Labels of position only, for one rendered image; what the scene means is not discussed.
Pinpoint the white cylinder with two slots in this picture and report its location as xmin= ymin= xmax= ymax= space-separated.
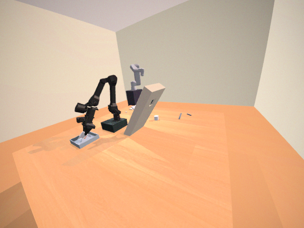
xmin=79 ymin=131 xmax=88 ymax=139

